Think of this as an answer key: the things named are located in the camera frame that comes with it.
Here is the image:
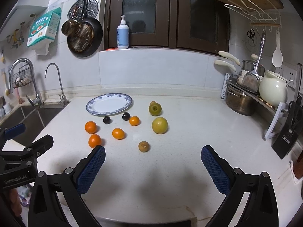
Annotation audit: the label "dark plum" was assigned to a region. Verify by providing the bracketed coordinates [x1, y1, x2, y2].
[103, 116, 111, 124]
[122, 112, 130, 121]

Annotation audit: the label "small orange mandarin back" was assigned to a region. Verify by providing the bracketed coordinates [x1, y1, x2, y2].
[129, 116, 140, 126]

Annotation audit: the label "brown kiwi fruit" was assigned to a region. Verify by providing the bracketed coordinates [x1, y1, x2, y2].
[138, 141, 150, 153]

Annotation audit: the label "large yellow pear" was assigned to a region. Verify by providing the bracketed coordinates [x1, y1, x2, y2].
[152, 117, 169, 134]

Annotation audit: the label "tall chrome kitchen faucet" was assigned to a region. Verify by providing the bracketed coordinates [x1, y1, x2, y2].
[8, 58, 44, 107]

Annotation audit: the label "person left hand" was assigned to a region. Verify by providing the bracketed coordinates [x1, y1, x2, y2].
[9, 189, 22, 217]

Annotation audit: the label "steel sink basin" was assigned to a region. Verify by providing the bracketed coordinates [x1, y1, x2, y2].
[1, 104, 64, 147]

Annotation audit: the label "blue white porcelain plate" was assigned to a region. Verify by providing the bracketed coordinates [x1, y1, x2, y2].
[86, 93, 133, 116]

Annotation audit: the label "black knife block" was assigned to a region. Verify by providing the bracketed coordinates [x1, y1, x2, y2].
[272, 63, 302, 159]

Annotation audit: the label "white dish rack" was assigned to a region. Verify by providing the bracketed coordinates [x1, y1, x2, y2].
[221, 73, 288, 140]

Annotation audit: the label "green white tissue box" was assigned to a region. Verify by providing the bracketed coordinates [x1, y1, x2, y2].
[27, 7, 62, 50]

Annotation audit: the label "stainless steel pot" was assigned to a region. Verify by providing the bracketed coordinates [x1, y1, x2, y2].
[226, 85, 257, 116]

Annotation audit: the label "brass colander strainer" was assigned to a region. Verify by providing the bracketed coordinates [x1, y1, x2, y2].
[61, 19, 94, 53]

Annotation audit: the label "white ceramic jug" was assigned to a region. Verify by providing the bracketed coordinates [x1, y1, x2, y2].
[259, 70, 293, 107]

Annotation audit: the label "metal skimmer ladle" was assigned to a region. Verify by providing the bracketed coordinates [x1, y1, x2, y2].
[242, 31, 266, 92]

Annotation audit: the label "round metal steamer rack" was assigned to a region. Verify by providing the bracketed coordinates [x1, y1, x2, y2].
[66, 0, 99, 20]

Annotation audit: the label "black frying pan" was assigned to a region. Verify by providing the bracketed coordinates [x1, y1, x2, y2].
[67, 17, 103, 58]

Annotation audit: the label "blue white soap bottle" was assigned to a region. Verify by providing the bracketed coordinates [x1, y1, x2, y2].
[117, 15, 129, 49]

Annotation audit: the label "white rice spoon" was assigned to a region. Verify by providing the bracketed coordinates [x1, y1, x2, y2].
[272, 30, 283, 68]

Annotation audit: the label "black scissors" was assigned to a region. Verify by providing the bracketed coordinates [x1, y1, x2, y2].
[247, 28, 255, 45]

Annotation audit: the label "wire sink basket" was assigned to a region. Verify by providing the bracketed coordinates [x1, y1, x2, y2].
[12, 66, 32, 89]

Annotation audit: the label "white wire hanging rack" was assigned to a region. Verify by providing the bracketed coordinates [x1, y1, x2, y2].
[216, 0, 283, 29]

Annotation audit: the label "dark wooden window frame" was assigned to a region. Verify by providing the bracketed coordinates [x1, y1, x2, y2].
[104, 0, 230, 55]

